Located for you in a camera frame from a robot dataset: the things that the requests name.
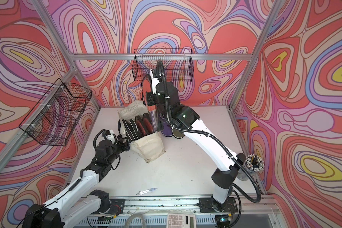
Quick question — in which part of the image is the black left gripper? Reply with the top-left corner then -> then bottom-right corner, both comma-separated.
107,136 -> 129,166

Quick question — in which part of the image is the purple ping pong paddle case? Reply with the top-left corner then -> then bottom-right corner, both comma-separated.
159,114 -> 173,137

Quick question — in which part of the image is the olive ping pong paddle case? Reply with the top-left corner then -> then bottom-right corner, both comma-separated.
172,128 -> 185,139

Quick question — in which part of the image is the cream canvas tote bag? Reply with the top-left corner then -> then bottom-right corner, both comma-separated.
118,101 -> 166,163

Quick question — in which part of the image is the clear red ping pong case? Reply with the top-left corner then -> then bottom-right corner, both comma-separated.
141,74 -> 160,132

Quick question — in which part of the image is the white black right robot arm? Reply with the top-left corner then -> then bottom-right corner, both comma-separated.
142,68 -> 261,212

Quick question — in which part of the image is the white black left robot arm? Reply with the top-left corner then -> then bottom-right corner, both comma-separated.
20,129 -> 131,228

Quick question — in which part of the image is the black white-trimmed ping pong case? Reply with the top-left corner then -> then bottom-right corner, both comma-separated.
122,119 -> 139,142

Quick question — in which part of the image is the small foil wrapper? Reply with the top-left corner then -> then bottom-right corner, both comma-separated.
137,188 -> 157,196

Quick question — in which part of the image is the white pink calculator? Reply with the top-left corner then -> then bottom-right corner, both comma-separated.
166,213 -> 197,228

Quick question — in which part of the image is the mesh cup of pencils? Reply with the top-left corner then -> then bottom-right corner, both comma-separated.
237,154 -> 265,181

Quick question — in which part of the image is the black wire basket back wall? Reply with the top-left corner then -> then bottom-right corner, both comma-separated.
131,48 -> 194,82

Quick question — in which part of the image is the black wire basket wall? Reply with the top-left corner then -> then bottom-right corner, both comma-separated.
19,79 -> 92,146
131,48 -> 194,82

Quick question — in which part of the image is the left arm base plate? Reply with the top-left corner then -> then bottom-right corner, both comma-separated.
92,198 -> 125,216

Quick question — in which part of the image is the black wire basket left wall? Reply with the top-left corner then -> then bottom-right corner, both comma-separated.
19,79 -> 92,146

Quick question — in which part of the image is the grey looped cable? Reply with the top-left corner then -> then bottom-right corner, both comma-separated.
123,213 -> 147,228

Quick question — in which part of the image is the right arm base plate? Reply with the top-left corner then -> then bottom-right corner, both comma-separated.
196,197 -> 238,214

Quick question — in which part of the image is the aluminium rail front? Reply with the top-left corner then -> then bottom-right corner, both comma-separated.
45,195 -> 280,216

